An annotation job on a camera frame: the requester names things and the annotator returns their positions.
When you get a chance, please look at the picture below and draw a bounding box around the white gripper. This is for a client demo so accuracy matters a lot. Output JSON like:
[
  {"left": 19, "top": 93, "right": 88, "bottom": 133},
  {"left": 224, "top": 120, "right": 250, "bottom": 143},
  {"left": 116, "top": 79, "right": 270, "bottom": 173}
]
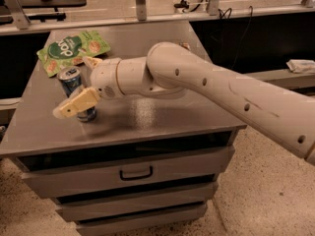
[{"left": 53, "top": 56, "right": 122, "bottom": 119}]

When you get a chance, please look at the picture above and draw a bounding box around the blue silver redbull can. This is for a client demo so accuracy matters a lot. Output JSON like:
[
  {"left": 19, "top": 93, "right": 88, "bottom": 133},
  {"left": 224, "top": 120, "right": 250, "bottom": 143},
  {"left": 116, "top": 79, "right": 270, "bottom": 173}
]
[{"left": 57, "top": 66, "right": 96, "bottom": 122}]

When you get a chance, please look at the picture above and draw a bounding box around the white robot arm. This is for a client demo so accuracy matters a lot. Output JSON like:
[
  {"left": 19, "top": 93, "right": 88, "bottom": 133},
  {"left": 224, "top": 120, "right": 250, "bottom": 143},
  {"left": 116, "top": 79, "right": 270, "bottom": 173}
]
[{"left": 53, "top": 42, "right": 315, "bottom": 165}]

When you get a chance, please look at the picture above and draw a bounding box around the green snack pouch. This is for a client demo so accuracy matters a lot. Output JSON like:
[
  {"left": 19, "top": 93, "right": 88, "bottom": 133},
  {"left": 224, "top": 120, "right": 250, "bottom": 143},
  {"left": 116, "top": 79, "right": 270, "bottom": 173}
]
[{"left": 37, "top": 30, "right": 110, "bottom": 77}]

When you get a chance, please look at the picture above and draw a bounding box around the grey drawer cabinet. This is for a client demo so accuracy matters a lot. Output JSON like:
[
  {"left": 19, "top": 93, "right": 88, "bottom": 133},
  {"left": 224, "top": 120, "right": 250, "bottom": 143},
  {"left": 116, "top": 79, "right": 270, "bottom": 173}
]
[{"left": 0, "top": 20, "right": 247, "bottom": 236}]

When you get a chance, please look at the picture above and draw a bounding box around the crumpled white paper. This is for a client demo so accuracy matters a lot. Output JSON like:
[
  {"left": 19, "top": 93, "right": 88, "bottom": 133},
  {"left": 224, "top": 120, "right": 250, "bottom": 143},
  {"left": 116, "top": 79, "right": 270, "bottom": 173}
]
[{"left": 286, "top": 59, "right": 315, "bottom": 74}]

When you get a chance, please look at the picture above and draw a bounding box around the metal frame post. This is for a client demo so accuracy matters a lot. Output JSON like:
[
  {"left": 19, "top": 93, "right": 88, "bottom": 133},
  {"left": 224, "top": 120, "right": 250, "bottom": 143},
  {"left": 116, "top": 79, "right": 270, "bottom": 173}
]
[{"left": 135, "top": 0, "right": 147, "bottom": 21}]

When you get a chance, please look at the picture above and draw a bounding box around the black drawer handle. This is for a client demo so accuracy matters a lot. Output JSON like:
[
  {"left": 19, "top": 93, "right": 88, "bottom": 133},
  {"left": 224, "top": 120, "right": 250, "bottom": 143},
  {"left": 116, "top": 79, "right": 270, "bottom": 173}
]
[{"left": 119, "top": 166, "right": 154, "bottom": 181}]

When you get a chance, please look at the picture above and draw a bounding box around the black cable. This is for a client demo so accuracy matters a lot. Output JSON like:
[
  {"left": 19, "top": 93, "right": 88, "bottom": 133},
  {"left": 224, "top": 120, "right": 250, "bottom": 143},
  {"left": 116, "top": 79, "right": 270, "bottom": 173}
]
[{"left": 217, "top": 5, "right": 254, "bottom": 71}]

